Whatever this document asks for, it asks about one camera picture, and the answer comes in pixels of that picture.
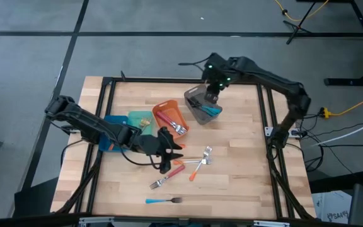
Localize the orange plastic bin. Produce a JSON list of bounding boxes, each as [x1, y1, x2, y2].
[[151, 100, 190, 141]]

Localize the dark blue plastic bin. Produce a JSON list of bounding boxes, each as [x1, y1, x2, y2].
[[98, 115, 129, 153]]

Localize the teal plastic bin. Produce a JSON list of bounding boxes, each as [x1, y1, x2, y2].
[[127, 110, 154, 139]]

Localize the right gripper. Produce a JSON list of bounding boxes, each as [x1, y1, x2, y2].
[[201, 52, 233, 105]]

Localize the black tripod stand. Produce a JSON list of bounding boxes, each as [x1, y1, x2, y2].
[[282, 0, 317, 45]]

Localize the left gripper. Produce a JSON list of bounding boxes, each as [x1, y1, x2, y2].
[[130, 127, 184, 175]]

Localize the pink-handled silver fork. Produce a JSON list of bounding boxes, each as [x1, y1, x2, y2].
[[158, 112, 188, 135], [155, 110, 185, 132], [156, 110, 187, 134], [149, 164, 186, 190]]

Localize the black looped wrist cable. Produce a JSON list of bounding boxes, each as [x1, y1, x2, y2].
[[178, 56, 212, 69], [119, 147, 158, 167]]

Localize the black aluminium table frame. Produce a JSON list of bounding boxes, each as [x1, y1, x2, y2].
[[50, 71, 316, 221]]

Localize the grey plastic bin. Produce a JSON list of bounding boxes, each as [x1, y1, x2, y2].
[[183, 83, 224, 125]]

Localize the black desk base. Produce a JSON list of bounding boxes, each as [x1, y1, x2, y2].
[[323, 0, 363, 87]]

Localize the yellow cable with plug block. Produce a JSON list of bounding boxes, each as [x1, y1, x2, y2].
[[319, 90, 363, 119]]

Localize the silver aluminium bracket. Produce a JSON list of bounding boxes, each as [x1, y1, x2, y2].
[[253, 219, 291, 227], [78, 216, 115, 227]]

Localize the yellow extension cable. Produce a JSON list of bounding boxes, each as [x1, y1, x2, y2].
[[274, 0, 330, 23]]

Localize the white printed cardboard box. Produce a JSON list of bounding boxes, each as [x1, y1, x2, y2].
[[312, 190, 354, 225]]

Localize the black floor cables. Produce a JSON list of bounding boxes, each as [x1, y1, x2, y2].
[[293, 112, 363, 173]]

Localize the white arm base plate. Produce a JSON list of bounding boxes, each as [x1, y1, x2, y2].
[[264, 126, 299, 138]]

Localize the black floor base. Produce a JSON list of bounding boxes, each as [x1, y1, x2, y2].
[[13, 176, 59, 219]]

